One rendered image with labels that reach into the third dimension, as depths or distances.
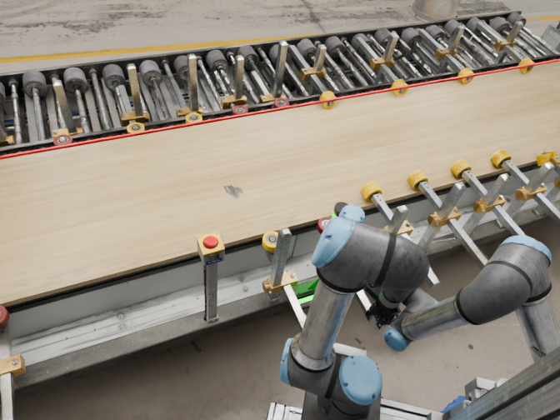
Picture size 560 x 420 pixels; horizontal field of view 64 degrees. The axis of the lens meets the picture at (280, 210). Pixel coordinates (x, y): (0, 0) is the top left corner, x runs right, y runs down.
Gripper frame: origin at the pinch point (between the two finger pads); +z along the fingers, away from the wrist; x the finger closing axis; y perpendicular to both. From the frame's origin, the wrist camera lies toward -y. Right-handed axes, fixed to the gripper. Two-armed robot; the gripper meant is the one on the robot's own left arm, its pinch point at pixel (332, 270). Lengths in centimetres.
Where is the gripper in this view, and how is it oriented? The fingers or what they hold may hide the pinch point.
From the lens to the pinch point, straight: 166.8
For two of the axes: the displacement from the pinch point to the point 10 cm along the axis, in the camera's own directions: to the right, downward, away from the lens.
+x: 6.7, 6.2, -4.0
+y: -7.3, 4.7, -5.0
